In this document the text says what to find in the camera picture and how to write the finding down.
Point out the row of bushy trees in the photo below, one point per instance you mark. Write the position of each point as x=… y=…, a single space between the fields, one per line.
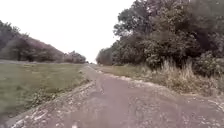
x=30 y=50

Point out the green grass field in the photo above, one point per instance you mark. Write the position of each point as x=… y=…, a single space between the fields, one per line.
x=40 y=78

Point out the grey dirt gravel path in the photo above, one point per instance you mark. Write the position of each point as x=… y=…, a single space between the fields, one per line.
x=124 y=103

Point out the dry tall grass verge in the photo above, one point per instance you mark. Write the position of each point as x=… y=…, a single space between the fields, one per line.
x=173 y=78

